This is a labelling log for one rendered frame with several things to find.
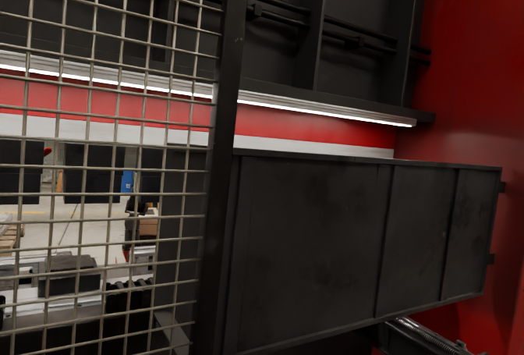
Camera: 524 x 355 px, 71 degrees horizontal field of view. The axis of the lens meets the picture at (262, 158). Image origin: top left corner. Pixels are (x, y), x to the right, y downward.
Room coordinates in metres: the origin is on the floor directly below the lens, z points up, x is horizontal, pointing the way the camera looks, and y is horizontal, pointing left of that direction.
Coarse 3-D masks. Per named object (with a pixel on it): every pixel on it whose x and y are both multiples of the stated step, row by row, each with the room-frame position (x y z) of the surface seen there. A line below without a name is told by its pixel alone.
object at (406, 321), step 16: (400, 320) 1.06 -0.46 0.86; (368, 336) 1.14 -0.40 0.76; (384, 336) 1.08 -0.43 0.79; (400, 336) 1.05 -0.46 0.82; (416, 336) 1.02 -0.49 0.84; (432, 336) 1.00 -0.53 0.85; (384, 352) 1.07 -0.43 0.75; (400, 352) 1.04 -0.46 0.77; (416, 352) 1.00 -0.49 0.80; (432, 352) 0.95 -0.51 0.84; (448, 352) 0.93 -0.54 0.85; (464, 352) 0.91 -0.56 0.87
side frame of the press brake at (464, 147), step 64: (448, 0) 1.52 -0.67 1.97; (512, 0) 1.31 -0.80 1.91; (448, 64) 1.48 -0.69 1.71; (512, 64) 1.29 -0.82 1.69; (448, 128) 1.45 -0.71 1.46; (512, 128) 1.26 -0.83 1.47; (512, 192) 1.23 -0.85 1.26; (512, 256) 1.21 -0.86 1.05; (448, 320) 1.36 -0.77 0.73; (512, 320) 1.19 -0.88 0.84
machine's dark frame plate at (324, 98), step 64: (0, 0) 0.85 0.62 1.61; (128, 0) 0.99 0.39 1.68; (192, 0) 1.08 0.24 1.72; (256, 0) 1.19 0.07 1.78; (320, 0) 1.18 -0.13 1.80; (384, 0) 1.48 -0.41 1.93; (128, 64) 0.88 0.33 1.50; (192, 64) 1.09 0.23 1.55; (256, 64) 1.20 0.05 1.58; (320, 64) 1.34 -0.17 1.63; (384, 64) 1.48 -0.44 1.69
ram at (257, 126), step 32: (0, 96) 0.90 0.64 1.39; (32, 96) 0.93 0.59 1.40; (64, 96) 0.97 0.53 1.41; (96, 96) 1.01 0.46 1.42; (128, 96) 1.05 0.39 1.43; (0, 128) 0.90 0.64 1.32; (32, 128) 0.93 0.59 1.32; (64, 128) 0.97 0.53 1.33; (96, 128) 1.01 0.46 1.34; (128, 128) 1.05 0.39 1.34; (160, 128) 1.10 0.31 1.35; (192, 128) 1.15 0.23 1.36; (256, 128) 1.28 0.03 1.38; (288, 128) 1.35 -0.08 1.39; (320, 128) 1.43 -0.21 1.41; (352, 128) 1.52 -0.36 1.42; (384, 128) 1.62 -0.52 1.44
